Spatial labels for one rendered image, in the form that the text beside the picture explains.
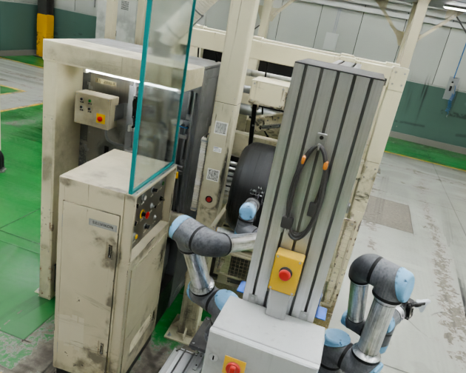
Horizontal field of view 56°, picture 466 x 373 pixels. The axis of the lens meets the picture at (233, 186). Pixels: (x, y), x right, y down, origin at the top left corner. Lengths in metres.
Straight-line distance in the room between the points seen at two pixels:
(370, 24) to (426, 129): 2.92
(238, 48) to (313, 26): 9.36
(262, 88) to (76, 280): 1.51
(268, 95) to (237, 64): 0.35
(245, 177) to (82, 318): 1.15
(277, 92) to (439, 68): 9.27
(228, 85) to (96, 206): 0.96
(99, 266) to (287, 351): 1.23
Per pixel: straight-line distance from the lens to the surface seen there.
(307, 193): 1.35
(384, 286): 1.75
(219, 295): 2.02
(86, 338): 2.64
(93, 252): 2.31
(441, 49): 11.76
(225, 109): 2.50
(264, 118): 2.87
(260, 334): 1.42
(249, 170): 2.41
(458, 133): 11.97
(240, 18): 2.45
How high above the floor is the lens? 2.11
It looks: 21 degrees down
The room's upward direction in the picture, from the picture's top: 11 degrees clockwise
